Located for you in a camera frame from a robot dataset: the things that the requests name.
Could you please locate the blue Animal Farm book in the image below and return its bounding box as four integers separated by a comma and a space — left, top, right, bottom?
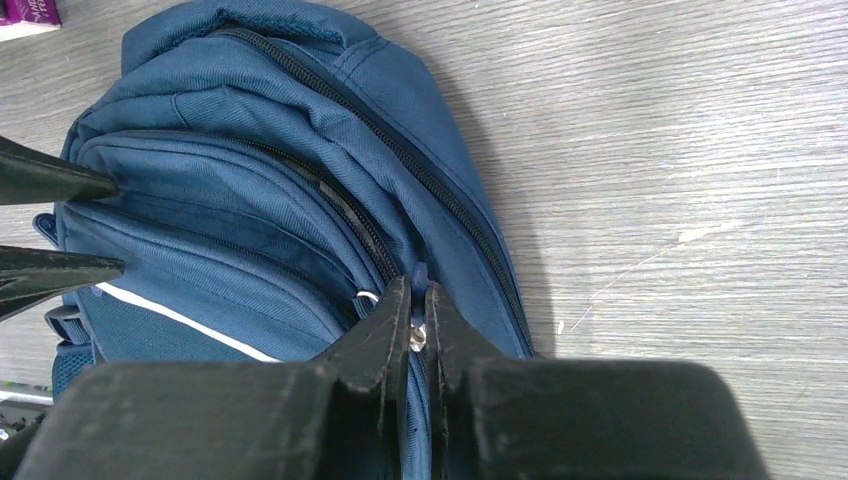
1, 0, 62, 42

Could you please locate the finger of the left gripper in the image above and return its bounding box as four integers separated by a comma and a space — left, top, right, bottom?
1, 137, 119, 205
1, 246, 125, 321

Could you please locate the navy blue student backpack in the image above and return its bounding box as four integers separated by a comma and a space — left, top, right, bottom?
17, 1, 534, 479

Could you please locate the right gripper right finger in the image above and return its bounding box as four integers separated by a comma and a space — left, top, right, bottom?
425, 282, 503, 479

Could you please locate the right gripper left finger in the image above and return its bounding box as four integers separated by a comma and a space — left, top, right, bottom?
324, 276, 412, 479

